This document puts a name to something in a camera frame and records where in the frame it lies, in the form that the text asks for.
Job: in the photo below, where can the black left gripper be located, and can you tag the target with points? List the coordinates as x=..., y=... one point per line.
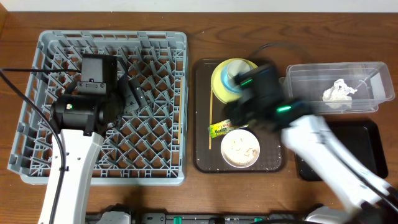
x=131, y=94

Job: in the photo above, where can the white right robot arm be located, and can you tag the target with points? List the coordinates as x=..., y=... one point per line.
x=366, y=197

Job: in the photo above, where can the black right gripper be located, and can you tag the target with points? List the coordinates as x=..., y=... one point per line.
x=235, y=113

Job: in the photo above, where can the green orange snack wrapper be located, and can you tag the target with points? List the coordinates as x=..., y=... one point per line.
x=222, y=128

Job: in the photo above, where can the white tissue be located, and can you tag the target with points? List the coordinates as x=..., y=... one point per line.
x=339, y=92

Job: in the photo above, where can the cream white cup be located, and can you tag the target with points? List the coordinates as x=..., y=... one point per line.
x=236, y=67

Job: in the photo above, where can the yellow-green plate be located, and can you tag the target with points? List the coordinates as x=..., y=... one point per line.
x=219, y=90

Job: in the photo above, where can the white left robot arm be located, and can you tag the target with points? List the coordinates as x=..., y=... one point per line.
x=74, y=154

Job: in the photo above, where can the black waste tray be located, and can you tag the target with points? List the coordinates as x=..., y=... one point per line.
x=362, y=139

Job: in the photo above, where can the dark brown serving tray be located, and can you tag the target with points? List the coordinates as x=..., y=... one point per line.
x=271, y=158

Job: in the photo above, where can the clear plastic waste bin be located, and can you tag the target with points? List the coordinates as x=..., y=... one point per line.
x=371, y=79

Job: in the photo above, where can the white bowl with food residue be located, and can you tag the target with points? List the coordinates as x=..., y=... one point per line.
x=240, y=148

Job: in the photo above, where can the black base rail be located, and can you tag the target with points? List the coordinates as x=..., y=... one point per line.
x=124, y=214

